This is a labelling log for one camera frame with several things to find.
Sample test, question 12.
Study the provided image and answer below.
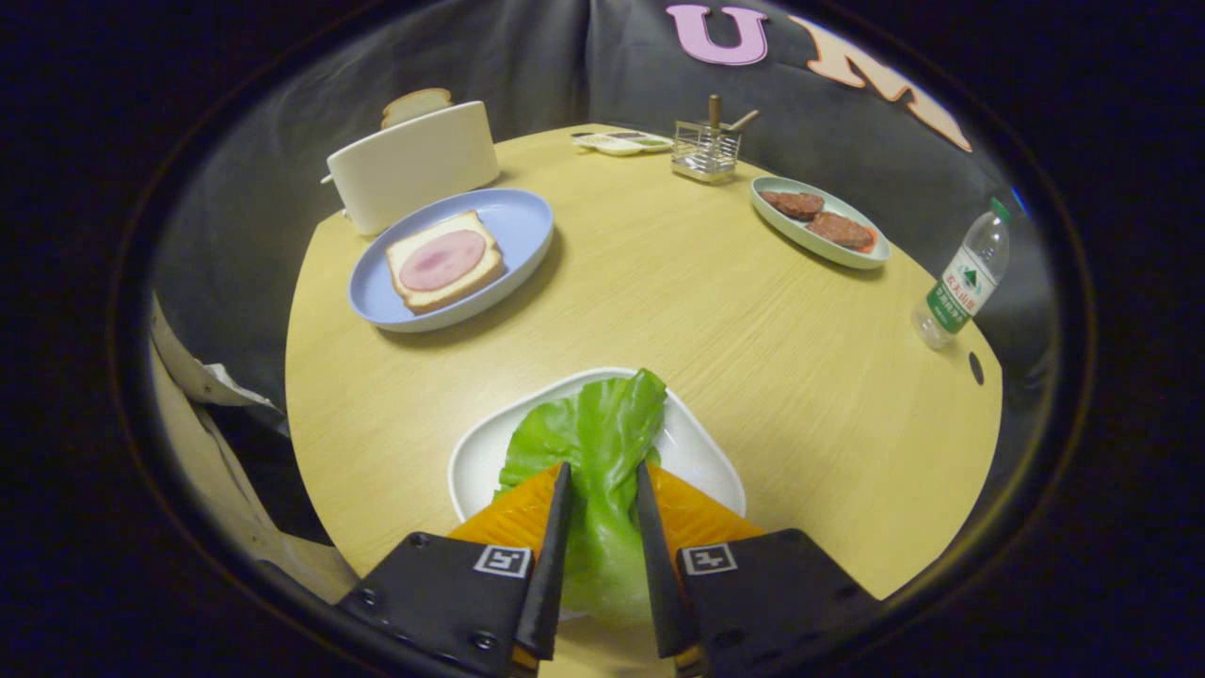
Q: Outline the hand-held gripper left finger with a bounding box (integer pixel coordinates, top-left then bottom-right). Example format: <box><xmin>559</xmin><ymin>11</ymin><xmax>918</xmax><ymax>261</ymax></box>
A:
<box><xmin>334</xmin><ymin>461</ymin><xmax>573</xmax><ymax>678</ymax></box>

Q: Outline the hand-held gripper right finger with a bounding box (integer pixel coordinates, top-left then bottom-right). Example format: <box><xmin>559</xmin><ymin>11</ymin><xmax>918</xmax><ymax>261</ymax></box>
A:
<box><xmin>635</xmin><ymin>460</ymin><xmax>881</xmax><ymax>678</ymax></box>

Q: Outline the green lettuce leaf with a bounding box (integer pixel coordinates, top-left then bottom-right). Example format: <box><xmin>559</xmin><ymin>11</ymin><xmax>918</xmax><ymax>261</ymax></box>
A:
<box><xmin>496</xmin><ymin>368</ymin><xmax>669</xmax><ymax>622</ymax></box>

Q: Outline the plain white bread slice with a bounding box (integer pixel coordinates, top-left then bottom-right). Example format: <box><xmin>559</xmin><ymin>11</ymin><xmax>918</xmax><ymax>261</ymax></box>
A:
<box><xmin>380</xmin><ymin>88</ymin><xmax>454</xmax><ymax>131</ymax></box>

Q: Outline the white plate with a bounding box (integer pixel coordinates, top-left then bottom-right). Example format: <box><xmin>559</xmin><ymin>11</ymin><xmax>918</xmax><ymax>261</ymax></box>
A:
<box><xmin>448</xmin><ymin>367</ymin><xmax>747</xmax><ymax>622</ymax></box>

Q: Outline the bread slice under ham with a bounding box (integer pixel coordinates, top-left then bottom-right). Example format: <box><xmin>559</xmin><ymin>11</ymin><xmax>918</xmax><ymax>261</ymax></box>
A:
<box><xmin>385</xmin><ymin>210</ymin><xmax>506</xmax><ymax>315</ymax></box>

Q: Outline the pink ham slice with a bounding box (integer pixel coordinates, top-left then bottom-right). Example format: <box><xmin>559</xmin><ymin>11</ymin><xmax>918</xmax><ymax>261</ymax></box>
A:
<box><xmin>399</xmin><ymin>230</ymin><xmax>487</xmax><ymax>292</ymax></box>

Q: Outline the blue plate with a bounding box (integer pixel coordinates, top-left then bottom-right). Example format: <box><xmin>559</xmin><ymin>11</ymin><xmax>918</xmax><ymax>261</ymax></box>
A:
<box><xmin>348</xmin><ymin>188</ymin><xmax>555</xmax><ymax>333</ymax></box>

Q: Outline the pale green plate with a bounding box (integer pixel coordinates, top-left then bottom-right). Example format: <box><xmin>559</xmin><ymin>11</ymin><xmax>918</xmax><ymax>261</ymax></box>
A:
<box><xmin>750</xmin><ymin>176</ymin><xmax>892</xmax><ymax>271</ymax></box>

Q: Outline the brown meat piece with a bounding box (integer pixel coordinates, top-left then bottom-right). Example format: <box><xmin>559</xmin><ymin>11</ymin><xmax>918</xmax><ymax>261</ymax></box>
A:
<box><xmin>759</xmin><ymin>190</ymin><xmax>826</xmax><ymax>221</ymax></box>
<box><xmin>806</xmin><ymin>211</ymin><xmax>876</xmax><ymax>251</ymax></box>

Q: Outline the pale crumpled sheet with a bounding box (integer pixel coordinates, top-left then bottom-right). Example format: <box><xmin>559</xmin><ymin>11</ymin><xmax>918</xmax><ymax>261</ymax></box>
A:
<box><xmin>151</xmin><ymin>301</ymin><xmax>359</xmax><ymax>604</ymax></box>

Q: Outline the clear water bottle green label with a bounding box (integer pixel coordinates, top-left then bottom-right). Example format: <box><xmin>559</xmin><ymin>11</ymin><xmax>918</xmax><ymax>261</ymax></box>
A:
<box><xmin>911</xmin><ymin>197</ymin><xmax>1012</xmax><ymax>351</ymax></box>

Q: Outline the white toaster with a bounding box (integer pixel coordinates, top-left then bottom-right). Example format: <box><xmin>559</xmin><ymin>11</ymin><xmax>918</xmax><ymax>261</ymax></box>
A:
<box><xmin>320</xmin><ymin>101</ymin><xmax>501</xmax><ymax>237</ymax></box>

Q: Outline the white divided seasoning dish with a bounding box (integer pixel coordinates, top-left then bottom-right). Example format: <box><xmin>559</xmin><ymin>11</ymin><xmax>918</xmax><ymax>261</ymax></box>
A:
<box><xmin>570</xmin><ymin>131</ymin><xmax>675</xmax><ymax>157</ymax></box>

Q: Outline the black backdrop cloth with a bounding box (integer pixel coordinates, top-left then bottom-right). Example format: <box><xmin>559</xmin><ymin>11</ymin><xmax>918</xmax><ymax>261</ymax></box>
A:
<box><xmin>151</xmin><ymin>0</ymin><xmax>1055</xmax><ymax>406</ymax></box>

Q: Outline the wire utensil holder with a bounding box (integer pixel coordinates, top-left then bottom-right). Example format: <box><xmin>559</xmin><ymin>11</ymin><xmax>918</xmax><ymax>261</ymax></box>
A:
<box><xmin>671</xmin><ymin>120</ymin><xmax>742</xmax><ymax>184</ymax></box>

